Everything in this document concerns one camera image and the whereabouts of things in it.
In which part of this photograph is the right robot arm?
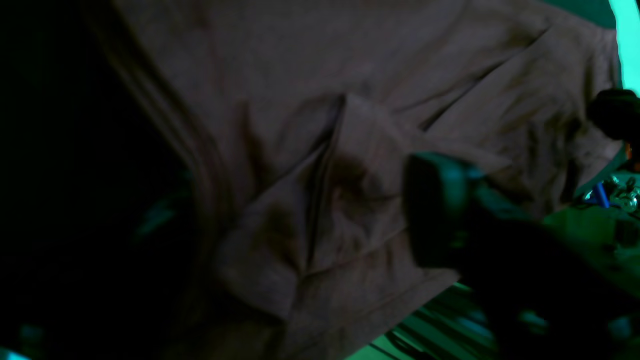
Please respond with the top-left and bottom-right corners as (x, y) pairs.
(586, 88), (640, 146)

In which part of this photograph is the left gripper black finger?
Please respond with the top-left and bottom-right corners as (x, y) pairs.
(403, 152), (639, 360)

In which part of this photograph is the red long-sleeve T-shirt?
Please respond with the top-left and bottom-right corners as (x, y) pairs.
(81, 0), (621, 360)

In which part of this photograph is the black table cloth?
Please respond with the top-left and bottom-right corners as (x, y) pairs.
(0, 0), (197, 360)

